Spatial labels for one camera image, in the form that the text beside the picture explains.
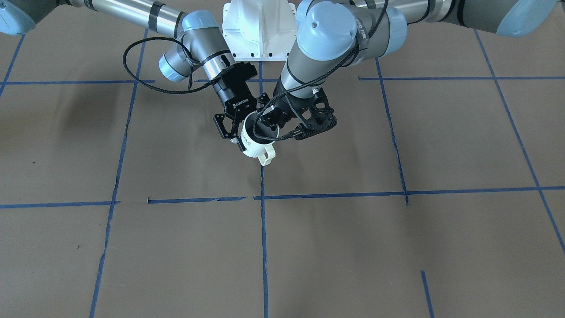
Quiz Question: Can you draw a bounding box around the white mug with handle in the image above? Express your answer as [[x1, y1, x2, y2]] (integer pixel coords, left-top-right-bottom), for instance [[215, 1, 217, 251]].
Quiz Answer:
[[241, 111, 280, 166]]

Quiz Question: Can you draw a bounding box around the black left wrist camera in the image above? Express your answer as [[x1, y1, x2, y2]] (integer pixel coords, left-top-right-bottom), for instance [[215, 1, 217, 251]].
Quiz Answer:
[[288, 88, 337, 140]]

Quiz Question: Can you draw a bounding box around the white central robot pedestal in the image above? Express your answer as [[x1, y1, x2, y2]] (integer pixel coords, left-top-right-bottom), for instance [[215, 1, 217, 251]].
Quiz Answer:
[[222, 0, 298, 61]]

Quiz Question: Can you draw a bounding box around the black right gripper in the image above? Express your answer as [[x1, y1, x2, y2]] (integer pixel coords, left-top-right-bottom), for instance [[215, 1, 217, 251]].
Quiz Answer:
[[213, 62, 258, 152]]

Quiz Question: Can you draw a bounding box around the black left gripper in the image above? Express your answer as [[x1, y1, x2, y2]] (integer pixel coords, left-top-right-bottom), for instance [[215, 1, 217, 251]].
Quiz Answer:
[[252, 93, 309, 138]]

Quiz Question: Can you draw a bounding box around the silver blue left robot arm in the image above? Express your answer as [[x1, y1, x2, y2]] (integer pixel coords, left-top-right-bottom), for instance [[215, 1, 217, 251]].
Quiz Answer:
[[245, 0, 557, 144]]

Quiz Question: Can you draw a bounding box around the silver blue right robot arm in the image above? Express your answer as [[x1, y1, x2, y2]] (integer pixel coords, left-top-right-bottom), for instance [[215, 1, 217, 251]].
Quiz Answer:
[[0, 0, 257, 151]]

